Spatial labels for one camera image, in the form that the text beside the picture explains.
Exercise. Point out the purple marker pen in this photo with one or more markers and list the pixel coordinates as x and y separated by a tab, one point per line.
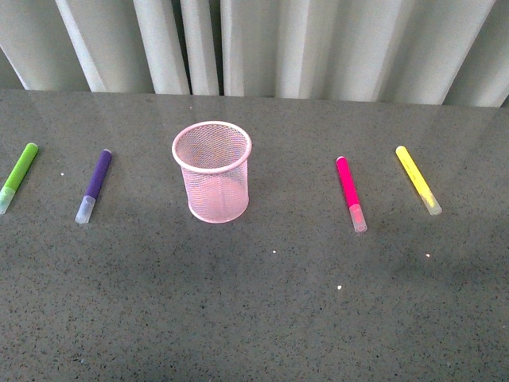
95	184

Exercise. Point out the yellow marker pen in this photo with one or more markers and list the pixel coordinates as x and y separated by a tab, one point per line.
418	181

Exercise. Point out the pink mesh pen cup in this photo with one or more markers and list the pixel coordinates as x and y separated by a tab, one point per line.
213	157

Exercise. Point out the pink marker pen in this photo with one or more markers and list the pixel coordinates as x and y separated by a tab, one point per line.
350	194

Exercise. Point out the green marker pen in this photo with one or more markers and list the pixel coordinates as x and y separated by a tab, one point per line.
17	175

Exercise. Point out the white pleated curtain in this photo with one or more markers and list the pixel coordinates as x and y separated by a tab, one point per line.
429	52

